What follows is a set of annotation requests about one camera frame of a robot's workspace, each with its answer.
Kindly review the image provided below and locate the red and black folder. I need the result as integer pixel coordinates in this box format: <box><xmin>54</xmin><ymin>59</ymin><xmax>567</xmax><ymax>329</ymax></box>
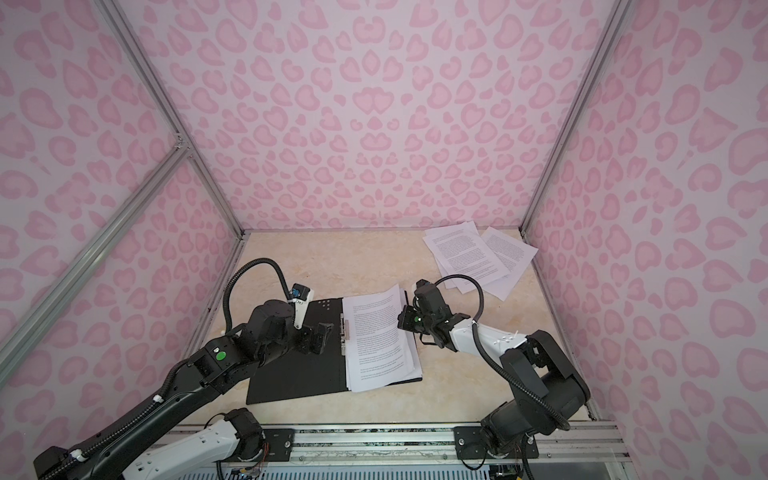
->
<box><xmin>245</xmin><ymin>290</ymin><xmax>424</xmax><ymax>406</ymax></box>

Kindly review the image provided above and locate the large text sheet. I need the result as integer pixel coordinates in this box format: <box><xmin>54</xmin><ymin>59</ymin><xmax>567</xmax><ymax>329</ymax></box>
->
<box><xmin>423</xmin><ymin>222</ymin><xmax>511</xmax><ymax>287</ymax></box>

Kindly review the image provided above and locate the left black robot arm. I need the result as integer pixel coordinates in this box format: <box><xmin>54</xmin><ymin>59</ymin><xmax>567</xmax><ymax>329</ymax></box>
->
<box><xmin>33</xmin><ymin>300</ymin><xmax>334</xmax><ymax>479</ymax></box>

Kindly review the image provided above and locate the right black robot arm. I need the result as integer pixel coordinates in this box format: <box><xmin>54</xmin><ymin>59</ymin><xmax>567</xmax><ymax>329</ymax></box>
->
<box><xmin>397</xmin><ymin>274</ymin><xmax>591</xmax><ymax>460</ymax></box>

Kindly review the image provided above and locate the text sheet right corner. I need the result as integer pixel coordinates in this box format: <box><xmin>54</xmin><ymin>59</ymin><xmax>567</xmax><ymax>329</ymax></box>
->
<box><xmin>458</xmin><ymin>226</ymin><xmax>539</xmax><ymax>302</ymax></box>

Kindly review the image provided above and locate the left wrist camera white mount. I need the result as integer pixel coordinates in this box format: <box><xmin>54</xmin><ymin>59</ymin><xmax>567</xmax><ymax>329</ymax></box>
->
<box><xmin>289</xmin><ymin>283</ymin><xmax>314</xmax><ymax>330</ymax></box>

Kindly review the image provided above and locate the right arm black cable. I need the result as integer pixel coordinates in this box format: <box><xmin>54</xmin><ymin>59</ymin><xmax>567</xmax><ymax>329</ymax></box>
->
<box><xmin>434</xmin><ymin>274</ymin><xmax>571</xmax><ymax>432</ymax></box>

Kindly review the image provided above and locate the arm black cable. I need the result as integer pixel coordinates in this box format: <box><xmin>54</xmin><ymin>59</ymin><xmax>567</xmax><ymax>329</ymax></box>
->
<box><xmin>35</xmin><ymin>257</ymin><xmax>292</xmax><ymax>480</ymax></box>
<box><xmin>434</xmin><ymin>274</ymin><xmax>571</xmax><ymax>432</ymax></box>

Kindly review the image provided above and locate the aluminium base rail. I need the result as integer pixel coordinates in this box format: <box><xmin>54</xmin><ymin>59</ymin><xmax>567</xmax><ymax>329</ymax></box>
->
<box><xmin>110</xmin><ymin>419</ymin><xmax>637</xmax><ymax>480</ymax></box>

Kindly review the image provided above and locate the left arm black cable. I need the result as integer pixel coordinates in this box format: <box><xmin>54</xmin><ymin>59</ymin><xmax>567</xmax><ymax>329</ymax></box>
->
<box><xmin>35</xmin><ymin>257</ymin><xmax>292</xmax><ymax>480</ymax></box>

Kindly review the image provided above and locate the aluminium frame strut left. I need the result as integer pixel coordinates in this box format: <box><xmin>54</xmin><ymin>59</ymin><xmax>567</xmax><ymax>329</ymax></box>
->
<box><xmin>1</xmin><ymin>141</ymin><xmax>189</xmax><ymax>385</ymax></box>

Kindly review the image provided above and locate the aluminium frame post left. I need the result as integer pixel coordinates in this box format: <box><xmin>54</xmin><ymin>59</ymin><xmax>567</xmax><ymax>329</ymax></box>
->
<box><xmin>94</xmin><ymin>0</ymin><xmax>246</xmax><ymax>240</ymax></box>

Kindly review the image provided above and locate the aluminium frame post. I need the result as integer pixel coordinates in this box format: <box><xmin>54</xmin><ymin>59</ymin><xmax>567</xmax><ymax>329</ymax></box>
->
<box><xmin>519</xmin><ymin>0</ymin><xmax>636</xmax><ymax>241</ymax></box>
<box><xmin>94</xmin><ymin>0</ymin><xmax>246</xmax><ymax>240</ymax></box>

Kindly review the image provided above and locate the aluminium frame post right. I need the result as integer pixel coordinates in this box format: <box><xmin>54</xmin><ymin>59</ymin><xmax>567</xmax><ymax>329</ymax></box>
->
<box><xmin>519</xmin><ymin>0</ymin><xmax>636</xmax><ymax>241</ymax></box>

